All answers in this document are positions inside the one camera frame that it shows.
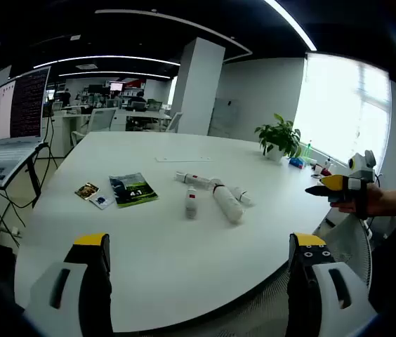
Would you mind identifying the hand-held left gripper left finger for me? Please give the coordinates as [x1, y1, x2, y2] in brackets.
[24, 232, 114, 337]

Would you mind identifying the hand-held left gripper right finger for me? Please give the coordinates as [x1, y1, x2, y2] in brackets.
[285, 232, 378, 337]

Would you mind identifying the white skincare bottle clear cap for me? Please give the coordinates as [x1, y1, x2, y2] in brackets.
[229, 185, 256, 209]

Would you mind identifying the blue white skincare sachet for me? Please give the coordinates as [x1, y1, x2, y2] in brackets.
[88, 192, 115, 211]

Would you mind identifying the gold skincare sachet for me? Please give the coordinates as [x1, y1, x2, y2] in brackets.
[74, 181, 100, 201]

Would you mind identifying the large white skincare tube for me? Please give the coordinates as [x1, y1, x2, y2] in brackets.
[211, 181, 245, 225]

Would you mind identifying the green skincare packet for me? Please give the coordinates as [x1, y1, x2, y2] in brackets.
[109, 171, 159, 209]

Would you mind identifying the white skincare bottle red label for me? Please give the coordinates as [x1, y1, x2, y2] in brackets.
[183, 185, 200, 220]

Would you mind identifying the slim white skincare bottle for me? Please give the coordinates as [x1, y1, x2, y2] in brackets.
[174, 171, 220, 192]

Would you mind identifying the green translucent bottle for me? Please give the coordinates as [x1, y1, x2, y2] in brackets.
[301, 139, 315, 164]

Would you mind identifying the person's right hand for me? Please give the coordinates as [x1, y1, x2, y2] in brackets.
[331, 183, 387, 220]

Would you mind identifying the white mesh office chair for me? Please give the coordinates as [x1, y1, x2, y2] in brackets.
[312, 209, 375, 293]

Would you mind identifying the potted green plant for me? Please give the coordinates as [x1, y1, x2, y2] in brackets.
[253, 112, 303, 164]

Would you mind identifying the grey cabinet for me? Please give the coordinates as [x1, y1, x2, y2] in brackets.
[209, 98, 240, 138]

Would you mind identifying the white table cover strip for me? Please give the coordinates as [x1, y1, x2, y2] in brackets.
[154, 156, 214, 164]

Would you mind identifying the white ceiling light strip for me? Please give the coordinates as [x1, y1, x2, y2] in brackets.
[263, 0, 317, 51]

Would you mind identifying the silver laptop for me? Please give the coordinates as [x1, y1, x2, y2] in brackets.
[0, 65, 51, 187]

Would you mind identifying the black hanging cable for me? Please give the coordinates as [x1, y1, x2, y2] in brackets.
[41, 107, 60, 170]

